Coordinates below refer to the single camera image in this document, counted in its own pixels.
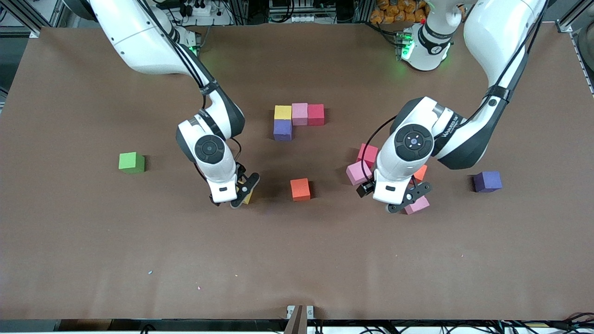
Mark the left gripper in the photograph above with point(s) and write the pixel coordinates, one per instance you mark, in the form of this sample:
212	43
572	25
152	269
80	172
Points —
365	188

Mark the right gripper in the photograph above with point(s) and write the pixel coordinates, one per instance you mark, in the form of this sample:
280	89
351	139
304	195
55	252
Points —
215	203

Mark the pink foam cube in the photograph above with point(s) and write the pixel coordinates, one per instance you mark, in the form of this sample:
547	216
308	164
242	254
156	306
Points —
357	172
420	205
300	114

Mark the purple foam cube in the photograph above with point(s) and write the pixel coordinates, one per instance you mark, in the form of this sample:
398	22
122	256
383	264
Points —
487	181
282	130

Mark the crimson foam cube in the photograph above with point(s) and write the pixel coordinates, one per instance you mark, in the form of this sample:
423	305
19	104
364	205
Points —
366	153
316	114

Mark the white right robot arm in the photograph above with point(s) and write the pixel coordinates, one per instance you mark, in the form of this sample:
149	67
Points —
139	37

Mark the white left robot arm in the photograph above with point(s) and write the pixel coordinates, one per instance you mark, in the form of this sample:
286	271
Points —
501	37

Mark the orange foam cube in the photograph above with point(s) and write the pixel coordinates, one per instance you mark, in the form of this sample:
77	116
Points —
300	189
421	172

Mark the brown table cover sheet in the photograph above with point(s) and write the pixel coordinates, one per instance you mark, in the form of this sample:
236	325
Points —
297	255

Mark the green foam cube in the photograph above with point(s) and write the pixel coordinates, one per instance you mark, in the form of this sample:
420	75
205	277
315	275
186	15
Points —
131	162

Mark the white power strip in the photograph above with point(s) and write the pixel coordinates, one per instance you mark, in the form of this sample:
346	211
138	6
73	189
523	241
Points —
199	9
304	19

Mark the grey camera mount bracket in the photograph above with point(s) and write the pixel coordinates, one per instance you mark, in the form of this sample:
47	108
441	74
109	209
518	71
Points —
299	320

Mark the aluminium frame profile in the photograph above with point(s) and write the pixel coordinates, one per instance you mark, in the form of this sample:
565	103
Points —
35	32
564	27

